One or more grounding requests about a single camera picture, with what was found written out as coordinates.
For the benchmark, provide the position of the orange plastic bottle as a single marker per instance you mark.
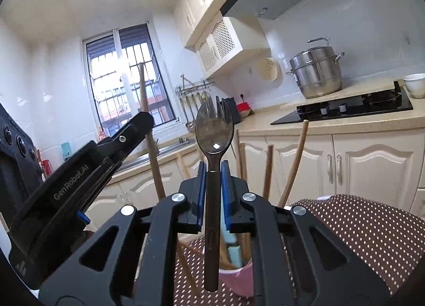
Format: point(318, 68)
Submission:
point(101, 134)

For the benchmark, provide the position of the stainless steel steamer pot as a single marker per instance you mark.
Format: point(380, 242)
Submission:
point(315, 76)

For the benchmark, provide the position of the small cream lattice cabinet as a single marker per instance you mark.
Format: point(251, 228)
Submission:
point(229, 43)

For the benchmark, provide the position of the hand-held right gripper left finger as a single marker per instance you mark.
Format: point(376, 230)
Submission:
point(201, 189)

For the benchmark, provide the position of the teal carton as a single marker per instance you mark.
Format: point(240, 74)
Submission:
point(66, 150)

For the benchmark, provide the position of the black electric kettle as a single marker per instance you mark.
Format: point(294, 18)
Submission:
point(237, 113)

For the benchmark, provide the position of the black gas stove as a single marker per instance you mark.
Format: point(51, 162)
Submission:
point(365, 106)

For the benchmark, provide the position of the metal wall utensil rack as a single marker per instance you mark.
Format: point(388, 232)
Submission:
point(194, 86)

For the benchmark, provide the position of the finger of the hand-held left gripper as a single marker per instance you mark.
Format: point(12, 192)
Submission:
point(83, 217)
point(132, 136)

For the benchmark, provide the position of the pile of wooden chopsticks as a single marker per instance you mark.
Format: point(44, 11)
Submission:
point(294, 159)

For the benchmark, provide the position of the row of hanging kitchen utensils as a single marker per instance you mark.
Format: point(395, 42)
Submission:
point(189, 110)

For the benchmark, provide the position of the cream lower kitchen cabinets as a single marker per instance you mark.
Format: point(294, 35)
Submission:
point(365, 159)

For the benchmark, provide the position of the round cream wall strainer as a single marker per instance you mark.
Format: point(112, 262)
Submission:
point(267, 69)

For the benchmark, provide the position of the pink cup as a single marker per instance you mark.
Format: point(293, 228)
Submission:
point(239, 281)

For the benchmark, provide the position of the white bowl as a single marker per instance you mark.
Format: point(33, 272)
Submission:
point(415, 85)

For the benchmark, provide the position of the silver metal spoon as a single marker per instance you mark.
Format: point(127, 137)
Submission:
point(212, 139)

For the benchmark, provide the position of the red container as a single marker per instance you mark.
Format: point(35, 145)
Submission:
point(245, 107)

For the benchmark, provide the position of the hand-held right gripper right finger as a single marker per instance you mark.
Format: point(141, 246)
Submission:
point(225, 189)

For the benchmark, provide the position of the barred kitchen window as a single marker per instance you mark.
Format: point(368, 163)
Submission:
point(109, 76)

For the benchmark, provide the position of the beige kitchen countertop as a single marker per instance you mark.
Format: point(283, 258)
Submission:
point(259, 124)

